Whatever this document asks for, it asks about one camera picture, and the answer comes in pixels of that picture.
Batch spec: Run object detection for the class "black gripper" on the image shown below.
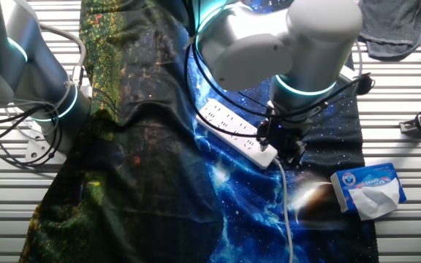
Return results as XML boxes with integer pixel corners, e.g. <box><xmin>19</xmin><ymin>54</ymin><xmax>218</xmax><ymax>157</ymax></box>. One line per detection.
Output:
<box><xmin>257</xmin><ymin>116</ymin><xmax>312</xmax><ymax>167</ymax></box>

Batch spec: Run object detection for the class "white power strip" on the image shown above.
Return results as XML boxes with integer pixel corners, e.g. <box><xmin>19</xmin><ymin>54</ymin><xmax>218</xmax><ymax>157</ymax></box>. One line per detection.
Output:
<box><xmin>195</xmin><ymin>98</ymin><xmax>279</xmax><ymax>170</ymax></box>

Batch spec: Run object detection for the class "blue tissue pack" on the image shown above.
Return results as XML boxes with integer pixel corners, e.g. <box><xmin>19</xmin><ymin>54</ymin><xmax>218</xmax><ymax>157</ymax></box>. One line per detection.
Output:
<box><xmin>330</xmin><ymin>162</ymin><xmax>408</xmax><ymax>221</ymax></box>

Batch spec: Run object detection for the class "galaxy and meadow print cloth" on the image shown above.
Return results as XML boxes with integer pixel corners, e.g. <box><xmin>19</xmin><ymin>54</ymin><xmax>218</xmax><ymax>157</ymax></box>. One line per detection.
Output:
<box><xmin>18</xmin><ymin>0</ymin><xmax>379</xmax><ymax>263</ymax></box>

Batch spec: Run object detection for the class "grey towel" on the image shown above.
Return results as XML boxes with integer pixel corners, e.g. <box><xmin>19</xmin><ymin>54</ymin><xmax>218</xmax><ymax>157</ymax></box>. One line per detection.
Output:
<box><xmin>356</xmin><ymin>0</ymin><xmax>421</xmax><ymax>62</ymax></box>

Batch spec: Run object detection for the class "white power strip cord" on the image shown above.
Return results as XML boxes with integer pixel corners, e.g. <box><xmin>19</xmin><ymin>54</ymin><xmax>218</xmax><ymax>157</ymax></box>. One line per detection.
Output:
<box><xmin>273</xmin><ymin>157</ymin><xmax>295</xmax><ymax>263</ymax></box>

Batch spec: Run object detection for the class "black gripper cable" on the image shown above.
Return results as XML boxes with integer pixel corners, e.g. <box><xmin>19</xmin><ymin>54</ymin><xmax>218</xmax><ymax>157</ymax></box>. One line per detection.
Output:
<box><xmin>183</xmin><ymin>43</ymin><xmax>261</xmax><ymax>140</ymax></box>

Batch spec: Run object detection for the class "wrist mounted camera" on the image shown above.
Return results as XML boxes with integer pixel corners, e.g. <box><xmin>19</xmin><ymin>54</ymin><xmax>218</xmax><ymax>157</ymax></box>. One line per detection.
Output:
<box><xmin>338</xmin><ymin>69</ymin><xmax>376</xmax><ymax>96</ymax></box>

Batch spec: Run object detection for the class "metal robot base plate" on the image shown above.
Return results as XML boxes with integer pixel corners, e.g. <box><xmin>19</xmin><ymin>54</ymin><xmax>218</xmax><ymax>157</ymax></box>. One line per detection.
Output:
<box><xmin>25</xmin><ymin>122</ymin><xmax>68</xmax><ymax>164</ymax></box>

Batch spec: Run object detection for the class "grey robot base hose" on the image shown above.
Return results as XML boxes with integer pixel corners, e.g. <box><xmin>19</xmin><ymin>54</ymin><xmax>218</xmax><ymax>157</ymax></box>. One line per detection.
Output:
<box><xmin>37</xmin><ymin>21</ymin><xmax>88</xmax><ymax>91</ymax></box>

